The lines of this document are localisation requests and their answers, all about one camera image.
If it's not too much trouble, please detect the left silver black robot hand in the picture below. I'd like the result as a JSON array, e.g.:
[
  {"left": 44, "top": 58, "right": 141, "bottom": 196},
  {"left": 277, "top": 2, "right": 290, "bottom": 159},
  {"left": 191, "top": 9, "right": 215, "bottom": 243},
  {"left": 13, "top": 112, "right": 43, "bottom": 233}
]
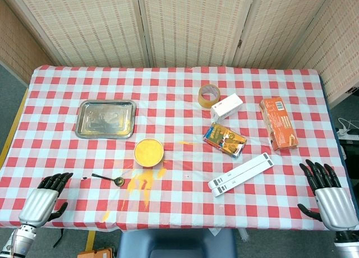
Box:
[{"left": 19, "top": 172, "right": 74, "bottom": 228}]

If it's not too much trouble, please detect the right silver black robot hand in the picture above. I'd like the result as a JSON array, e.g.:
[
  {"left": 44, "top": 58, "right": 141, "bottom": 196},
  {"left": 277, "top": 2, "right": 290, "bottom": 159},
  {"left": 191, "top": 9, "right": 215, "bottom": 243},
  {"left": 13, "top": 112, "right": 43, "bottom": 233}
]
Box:
[{"left": 297, "top": 159, "right": 359, "bottom": 231}]

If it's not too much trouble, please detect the black spoon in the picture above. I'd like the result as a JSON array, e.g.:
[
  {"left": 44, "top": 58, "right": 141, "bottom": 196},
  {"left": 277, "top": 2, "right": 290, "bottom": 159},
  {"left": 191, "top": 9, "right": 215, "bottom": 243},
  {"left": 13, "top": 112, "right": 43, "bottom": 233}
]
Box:
[{"left": 91, "top": 173, "right": 125, "bottom": 187}]

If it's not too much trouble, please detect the metal tray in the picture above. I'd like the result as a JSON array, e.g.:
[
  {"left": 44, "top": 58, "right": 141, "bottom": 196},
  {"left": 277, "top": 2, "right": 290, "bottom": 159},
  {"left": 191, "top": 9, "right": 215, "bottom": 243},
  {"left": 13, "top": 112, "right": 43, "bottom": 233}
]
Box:
[{"left": 75, "top": 99, "right": 137, "bottom": 140}]

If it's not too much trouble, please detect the off-white bowl of yellow powder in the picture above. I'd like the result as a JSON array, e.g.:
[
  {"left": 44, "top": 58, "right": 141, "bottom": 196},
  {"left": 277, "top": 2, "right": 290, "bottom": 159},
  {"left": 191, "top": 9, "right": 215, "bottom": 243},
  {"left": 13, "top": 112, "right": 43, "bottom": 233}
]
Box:
[{"left": 133, "top": 138, "right": 165, "bottom": 168}]

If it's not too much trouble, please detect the black equipment box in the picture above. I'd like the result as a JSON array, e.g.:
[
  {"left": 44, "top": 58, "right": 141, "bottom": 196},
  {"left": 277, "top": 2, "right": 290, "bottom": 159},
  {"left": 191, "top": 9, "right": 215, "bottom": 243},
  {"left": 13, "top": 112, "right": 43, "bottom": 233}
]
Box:
[{"left": 338, "top": 139, "right": 359, "bottom": 183}]

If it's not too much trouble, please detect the orange case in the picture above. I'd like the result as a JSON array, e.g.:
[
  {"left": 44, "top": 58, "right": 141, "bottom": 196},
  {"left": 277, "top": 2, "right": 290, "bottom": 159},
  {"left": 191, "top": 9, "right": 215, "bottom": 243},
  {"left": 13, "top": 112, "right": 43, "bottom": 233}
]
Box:
[{"left": 77, "top": 247, "right": 114, "bottom": 258}]

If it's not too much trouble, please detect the white folding stand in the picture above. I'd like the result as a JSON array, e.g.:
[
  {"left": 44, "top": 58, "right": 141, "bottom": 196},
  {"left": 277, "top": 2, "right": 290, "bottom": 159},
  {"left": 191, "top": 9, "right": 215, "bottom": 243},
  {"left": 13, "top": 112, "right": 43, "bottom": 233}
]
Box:
[{"left": 208, "top": 153, "right": 274, "bottom": 198}]

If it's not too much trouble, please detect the orange carton box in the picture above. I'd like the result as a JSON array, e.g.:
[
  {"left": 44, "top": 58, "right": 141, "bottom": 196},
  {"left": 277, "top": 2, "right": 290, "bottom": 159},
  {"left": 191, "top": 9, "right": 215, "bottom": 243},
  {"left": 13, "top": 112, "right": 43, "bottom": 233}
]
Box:
[{"left": 259, "top": 96, "right": 299, "bottom": 151}]

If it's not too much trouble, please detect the spilled yellow powder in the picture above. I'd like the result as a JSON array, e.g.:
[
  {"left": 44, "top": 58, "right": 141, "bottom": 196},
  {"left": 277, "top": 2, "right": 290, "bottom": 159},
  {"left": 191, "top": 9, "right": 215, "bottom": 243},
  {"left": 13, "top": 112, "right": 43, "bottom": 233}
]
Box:
[{"left": 101, "top": 167, "right": 168, "bottom": 223}]

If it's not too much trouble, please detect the colourful snack packet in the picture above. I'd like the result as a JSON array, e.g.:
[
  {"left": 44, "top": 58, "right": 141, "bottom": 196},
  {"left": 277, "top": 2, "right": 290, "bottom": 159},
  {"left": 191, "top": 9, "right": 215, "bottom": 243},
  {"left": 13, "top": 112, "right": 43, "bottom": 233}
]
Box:
[{"left": 202, "top": 122, "right": 247, "bottom": 159}]

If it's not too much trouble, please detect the blue padded seat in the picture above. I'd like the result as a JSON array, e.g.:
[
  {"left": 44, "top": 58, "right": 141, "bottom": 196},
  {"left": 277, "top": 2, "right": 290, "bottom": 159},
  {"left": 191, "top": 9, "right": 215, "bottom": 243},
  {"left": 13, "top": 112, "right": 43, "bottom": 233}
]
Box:
[{"left": 117, "top": 228, "right": 238, "bottom": 258}]

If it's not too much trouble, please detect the white cardboard box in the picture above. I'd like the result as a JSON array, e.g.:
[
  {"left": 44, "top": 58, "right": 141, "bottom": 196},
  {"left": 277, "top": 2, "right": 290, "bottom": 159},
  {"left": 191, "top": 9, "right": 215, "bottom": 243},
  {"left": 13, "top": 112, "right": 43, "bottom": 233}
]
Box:
[{"left": 210, "top": 93, "right": 244, "bottom": 122}]

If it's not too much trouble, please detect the brown packing tape roll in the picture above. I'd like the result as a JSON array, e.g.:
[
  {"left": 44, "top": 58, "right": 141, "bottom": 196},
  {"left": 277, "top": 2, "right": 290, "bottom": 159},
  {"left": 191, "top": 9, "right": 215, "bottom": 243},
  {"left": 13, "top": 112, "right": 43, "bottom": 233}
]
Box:
[{"left": 197, "top": 84, "right": 221, "bottom": 109}]

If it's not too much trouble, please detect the beige woven folding screen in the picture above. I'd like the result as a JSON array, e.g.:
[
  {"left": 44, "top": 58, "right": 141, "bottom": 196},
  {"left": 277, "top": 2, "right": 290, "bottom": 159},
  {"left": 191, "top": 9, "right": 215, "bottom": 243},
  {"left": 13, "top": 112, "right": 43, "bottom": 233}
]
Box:
[{"left": 0, "top": 0, "right": 359, "bottom": 109}]

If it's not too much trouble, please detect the red white checkered tablecloth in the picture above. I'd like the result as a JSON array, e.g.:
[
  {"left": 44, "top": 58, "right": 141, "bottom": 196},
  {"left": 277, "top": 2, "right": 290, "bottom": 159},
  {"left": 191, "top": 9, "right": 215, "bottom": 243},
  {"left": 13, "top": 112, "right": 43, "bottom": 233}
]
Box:
[{"left": 0, "top": 64, "right": 359, "bottom": 232}]

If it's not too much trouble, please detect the black hanging strap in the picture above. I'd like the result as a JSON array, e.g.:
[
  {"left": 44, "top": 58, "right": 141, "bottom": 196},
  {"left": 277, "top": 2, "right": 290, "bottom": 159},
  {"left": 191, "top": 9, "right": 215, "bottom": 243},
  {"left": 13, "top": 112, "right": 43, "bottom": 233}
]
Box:
[{"left": 53, "top": 227, "right": 66, "bottom": 249}]

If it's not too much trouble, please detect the white power strip with cables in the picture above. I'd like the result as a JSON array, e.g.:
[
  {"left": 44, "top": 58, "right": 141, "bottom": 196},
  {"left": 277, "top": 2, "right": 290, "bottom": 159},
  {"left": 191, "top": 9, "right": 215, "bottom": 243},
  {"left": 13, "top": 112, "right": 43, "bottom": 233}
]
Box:
[{"left": 335, "top": 117, "right": 359, "bottom": 137}]

